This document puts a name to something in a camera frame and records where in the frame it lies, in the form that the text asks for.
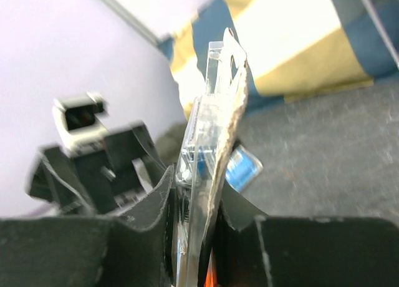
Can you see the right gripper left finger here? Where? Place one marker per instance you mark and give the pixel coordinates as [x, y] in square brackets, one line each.
[127, 250]

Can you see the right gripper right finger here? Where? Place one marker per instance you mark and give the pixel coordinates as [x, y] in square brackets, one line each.
[255, 249]

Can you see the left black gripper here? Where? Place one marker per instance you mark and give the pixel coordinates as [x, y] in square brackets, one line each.
[98, 179]

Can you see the clear blister razor pack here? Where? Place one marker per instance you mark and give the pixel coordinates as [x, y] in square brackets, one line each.
[243, 166]

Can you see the white Gillette SkinGuard pack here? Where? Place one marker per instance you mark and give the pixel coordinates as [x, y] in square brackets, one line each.
[204, 156]

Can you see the orange Gillette Fusion box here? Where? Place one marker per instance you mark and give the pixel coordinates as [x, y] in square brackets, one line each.
[211, 276]

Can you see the olive green cloth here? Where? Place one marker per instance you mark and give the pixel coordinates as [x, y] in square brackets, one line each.
[168, 145]

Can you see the blue beige checkered pillow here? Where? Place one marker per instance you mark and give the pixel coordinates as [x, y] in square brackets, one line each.
[295, 48]

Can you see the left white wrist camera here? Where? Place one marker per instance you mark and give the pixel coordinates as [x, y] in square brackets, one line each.
[77, 123]

